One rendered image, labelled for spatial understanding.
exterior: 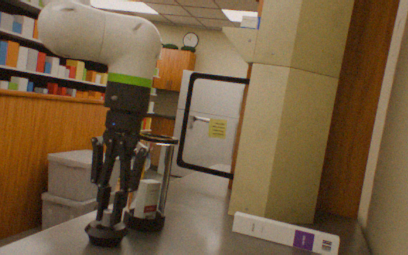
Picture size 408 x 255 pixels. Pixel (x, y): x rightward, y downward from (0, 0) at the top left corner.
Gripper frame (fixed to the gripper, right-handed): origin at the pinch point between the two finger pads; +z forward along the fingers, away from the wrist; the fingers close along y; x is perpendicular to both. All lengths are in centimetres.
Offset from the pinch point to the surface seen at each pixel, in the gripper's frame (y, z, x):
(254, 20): -11, -54, -53
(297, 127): -31, -22, -49
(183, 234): -11.3, 7.7, -16.7
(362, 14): -42, -66, -82
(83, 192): 142, 60, -193
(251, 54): -14, -42, -44
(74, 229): 8.9, 7.6, -1.4
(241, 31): -10, -48, -43
